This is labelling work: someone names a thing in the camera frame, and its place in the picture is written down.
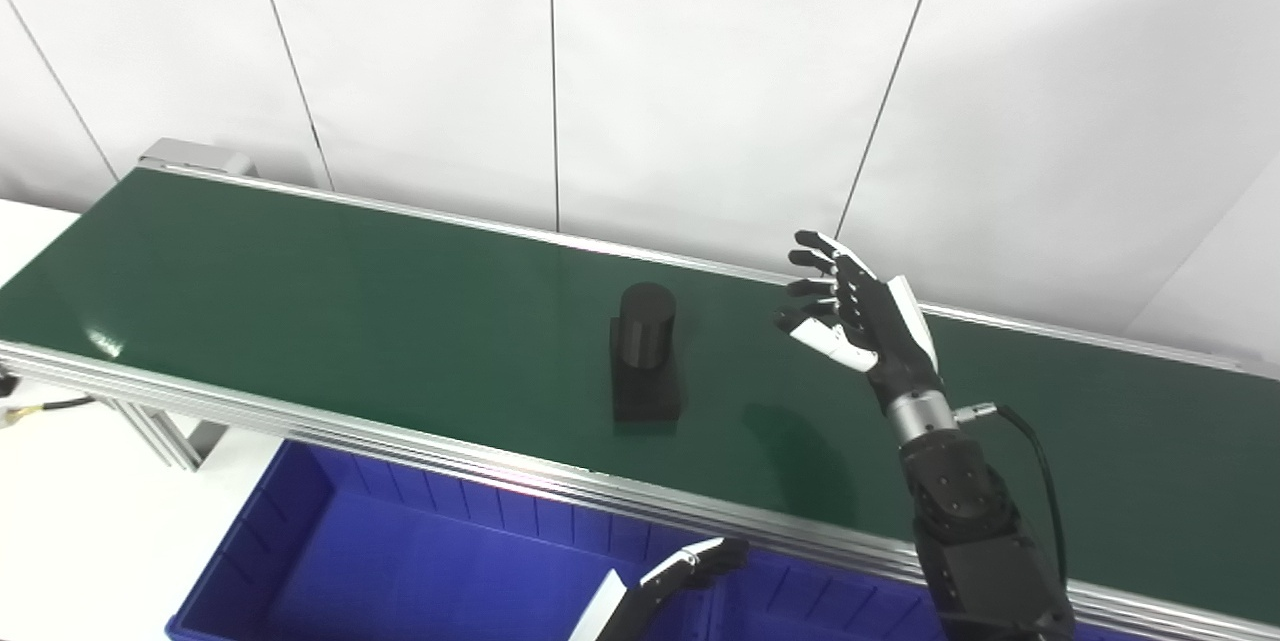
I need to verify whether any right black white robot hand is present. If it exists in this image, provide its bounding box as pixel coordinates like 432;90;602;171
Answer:
775;229;947;413

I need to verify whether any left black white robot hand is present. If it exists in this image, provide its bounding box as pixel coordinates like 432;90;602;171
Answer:
570;536;751;641

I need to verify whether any black cylinder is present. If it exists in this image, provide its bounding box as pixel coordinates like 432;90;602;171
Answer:
609;282;684;423

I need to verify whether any blue plastic bin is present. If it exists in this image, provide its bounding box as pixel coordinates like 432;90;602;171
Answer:
705;546;1131;641
168;439;717;641

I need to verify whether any aluminium conveyor leg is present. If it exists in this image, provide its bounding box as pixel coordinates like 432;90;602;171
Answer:
100;396;227;473

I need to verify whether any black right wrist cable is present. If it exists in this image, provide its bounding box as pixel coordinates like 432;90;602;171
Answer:
955;402;1069;588

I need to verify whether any green conveyor belt aluminium frame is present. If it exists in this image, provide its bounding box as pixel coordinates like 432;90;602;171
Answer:
0;139;1280;641

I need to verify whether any black cable with yellow plug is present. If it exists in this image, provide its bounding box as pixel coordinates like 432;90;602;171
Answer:
0;371;97;428

